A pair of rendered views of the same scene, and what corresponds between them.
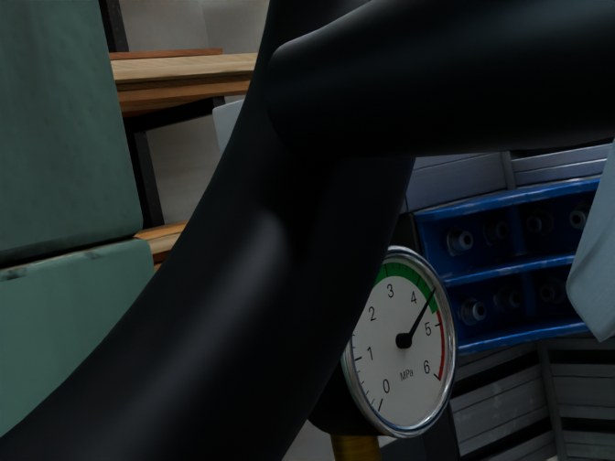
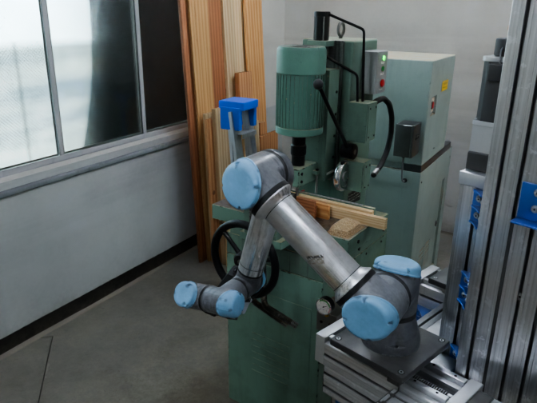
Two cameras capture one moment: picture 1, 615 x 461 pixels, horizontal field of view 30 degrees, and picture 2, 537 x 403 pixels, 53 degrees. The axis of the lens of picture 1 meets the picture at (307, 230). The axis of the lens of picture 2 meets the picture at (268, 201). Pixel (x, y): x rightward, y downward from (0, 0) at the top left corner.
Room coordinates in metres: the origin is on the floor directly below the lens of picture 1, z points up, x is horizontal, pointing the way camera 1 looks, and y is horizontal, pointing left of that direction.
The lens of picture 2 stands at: (0.02, -1.63, 1.63)
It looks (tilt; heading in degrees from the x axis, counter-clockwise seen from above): 20 degrees down; 84
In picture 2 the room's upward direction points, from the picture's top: 1 degrees clockwise
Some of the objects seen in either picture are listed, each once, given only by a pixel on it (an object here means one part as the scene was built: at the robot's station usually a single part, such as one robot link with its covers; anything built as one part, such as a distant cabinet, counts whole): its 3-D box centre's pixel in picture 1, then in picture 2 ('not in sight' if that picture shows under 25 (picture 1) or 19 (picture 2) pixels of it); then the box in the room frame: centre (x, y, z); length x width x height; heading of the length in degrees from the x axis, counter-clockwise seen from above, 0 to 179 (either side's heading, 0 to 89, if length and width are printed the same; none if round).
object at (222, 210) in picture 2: not in sight; (283, 223); (0.26, 0.23, 0.87); 0.61 x 0.30 x 0.06; 140
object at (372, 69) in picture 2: not in sight; (374, 71); (0.63, 0.47, 1.40); 0.10 x 0.06 x 0.16; 50
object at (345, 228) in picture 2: not in sight; (345, 225); (0.46, 0.09, 0.92); 0.14 x 0.09 x 0.04; 50
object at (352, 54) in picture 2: not in sight; (335, 129); (0.51, 0.54, 1.16); 0.22 x 0.22 x 0.72; 50
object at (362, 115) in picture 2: not in sight; (362, 121); (0.57, 0.39, 1.23); 0.09 x 0.08 x 0.15; 50
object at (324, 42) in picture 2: not in sight; (321, 35); (0.41, 0.43, 1.54); 0.08 x 0.08 x 0.17; 50
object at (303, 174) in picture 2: not in sight; (300, 175); (0.33, 0.33, 1.03); 0.14 x 0.07 x 0.09; 50
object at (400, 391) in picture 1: (366, 370); (325, 307); (0.38, -0.01, 0.65); 0.06 x 0.04 x 0.08; 140
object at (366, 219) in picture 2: not in sight; (317, 207); (0.39, 0.26, 0.92); 0.55 x 0.02 x 0.04; 140
